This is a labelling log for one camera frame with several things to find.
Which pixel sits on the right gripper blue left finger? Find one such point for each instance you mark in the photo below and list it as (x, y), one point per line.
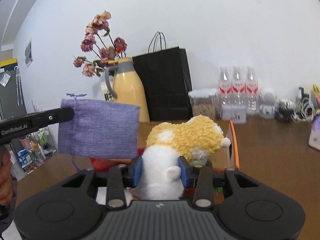
(136, 171)

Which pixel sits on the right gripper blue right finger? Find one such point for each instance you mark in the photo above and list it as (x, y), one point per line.
(186, 172)

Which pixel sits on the yellow white plush hamster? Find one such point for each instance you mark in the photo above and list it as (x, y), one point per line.
(160, 178)

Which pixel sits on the purple drawstring fabric pouch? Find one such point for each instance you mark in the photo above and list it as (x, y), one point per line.
(99, 129)

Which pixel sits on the iridescent translucent plastic rose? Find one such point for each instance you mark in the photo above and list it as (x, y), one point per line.
(200, 157)

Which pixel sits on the person left hand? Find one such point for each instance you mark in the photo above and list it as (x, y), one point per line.
(6, 190)

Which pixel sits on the clear container with seeds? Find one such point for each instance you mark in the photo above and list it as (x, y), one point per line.
(205, 102)

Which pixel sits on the small printed tin box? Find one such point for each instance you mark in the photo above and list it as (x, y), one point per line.
(236, 113)

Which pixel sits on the white milk carton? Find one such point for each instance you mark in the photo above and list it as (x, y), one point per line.
(106, 93)

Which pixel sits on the left water bottle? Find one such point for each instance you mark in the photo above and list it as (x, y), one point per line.
(225, 86)

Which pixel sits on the water bottle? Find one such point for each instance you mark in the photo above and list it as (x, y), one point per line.
(252, 91)
(238, 86)
(225, 86)

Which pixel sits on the right water bottle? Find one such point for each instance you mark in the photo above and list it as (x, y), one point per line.
(252, 91)

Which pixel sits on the black paper shopping bag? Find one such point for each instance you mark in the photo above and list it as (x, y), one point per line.
(166, 79)

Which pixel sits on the middle water bottle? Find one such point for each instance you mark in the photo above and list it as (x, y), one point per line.
(238, 86)

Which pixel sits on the white astronaut robot figure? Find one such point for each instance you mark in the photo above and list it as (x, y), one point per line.
(267, 100)

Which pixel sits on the dried pink flower bouquet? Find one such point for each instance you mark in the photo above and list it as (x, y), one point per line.
(98, 40)

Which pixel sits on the purple tissue pack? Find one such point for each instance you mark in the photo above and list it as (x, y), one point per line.
(314, 139)

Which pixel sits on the colourful snack packet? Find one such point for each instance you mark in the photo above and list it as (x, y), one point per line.
(316, 95)

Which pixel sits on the wire rack with items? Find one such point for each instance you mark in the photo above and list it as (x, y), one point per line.
(33, 150)

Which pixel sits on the yellow thermos jug grey handle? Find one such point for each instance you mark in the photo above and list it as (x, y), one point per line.
(125, 85)

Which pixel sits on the black tangled cable charger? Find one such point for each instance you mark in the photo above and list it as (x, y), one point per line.
(284, 110)

